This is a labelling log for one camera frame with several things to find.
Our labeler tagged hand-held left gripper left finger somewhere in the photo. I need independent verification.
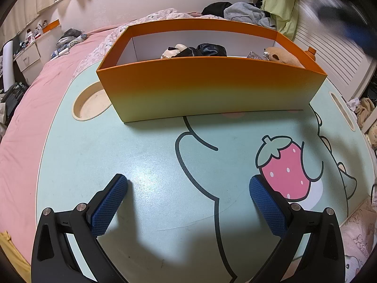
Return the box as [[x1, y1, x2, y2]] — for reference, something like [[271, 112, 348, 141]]
[[31, 173, 129, 283]]

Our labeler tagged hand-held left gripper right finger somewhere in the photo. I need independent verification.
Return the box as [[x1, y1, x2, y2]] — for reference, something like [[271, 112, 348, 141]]
[[249, 175, 346, 283]]

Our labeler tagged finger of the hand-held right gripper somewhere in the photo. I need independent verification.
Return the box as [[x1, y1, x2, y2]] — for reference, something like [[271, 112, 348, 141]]
[[316, 4, 377, 54]]

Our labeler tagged brown plush toy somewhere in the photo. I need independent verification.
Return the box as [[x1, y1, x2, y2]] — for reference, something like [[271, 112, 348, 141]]
[[264, 46, 304, 68]]

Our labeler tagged orange cardboard box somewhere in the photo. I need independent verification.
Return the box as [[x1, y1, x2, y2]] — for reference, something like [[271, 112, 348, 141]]
[[97, 18, 327, 123]]

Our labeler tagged black satin cloth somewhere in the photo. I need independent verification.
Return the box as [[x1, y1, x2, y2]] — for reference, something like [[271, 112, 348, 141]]
[[169, 43, 228, 58]]

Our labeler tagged cream cartoon figurine toy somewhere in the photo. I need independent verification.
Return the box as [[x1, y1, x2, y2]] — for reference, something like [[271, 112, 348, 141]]
[[160, 44, 189, 59]]

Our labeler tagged beige plush toy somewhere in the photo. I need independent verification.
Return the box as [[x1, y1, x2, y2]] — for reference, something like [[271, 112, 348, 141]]
[[355, 97, 377, 148]]

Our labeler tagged yellow-green cloth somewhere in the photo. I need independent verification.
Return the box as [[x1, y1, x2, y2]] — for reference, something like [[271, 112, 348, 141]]
[[261, 0, 301, 40]]

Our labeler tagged pink floral pillow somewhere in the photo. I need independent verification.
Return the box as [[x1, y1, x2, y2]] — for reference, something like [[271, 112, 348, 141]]
[[339, 200, 377, 275]]

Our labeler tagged yellow cloth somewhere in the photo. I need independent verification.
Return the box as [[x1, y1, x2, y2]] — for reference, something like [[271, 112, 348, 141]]
[[0, 231, 31, 283]]

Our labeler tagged grey garment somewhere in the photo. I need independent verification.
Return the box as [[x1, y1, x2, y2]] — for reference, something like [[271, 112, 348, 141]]
[[224, 2, 277, 30]]

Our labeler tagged pink bed sheet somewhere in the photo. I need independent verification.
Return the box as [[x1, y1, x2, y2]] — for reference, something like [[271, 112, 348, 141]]
[[0, 28, 124, 272]]

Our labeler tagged black garment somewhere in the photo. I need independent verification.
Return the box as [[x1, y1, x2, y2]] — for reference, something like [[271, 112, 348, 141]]
[[202, 2, 233, 17]]

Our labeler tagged black bag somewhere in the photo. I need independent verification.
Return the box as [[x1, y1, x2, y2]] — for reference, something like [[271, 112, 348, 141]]
[[0, 81, 30, 118]]

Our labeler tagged pink floral blanket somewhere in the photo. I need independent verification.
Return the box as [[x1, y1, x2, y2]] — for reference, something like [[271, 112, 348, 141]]
[[74, 8, 204, 77]]

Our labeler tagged pile of patterned pouches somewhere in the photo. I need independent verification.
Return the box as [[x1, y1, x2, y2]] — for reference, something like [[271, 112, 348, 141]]
[[51, 29, 89, 59]]

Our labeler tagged white bedside cabinet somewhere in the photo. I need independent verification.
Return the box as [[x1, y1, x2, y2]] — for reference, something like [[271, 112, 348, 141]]
[[15, 40, 42, 73]]

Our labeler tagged white paper roll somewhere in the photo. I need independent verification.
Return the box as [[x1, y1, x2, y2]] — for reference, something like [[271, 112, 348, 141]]
[[1, 40, 15, 90]]

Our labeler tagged orange box lid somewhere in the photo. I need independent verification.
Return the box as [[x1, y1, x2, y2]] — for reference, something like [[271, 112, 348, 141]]
[[41, 19, 61, 33]]

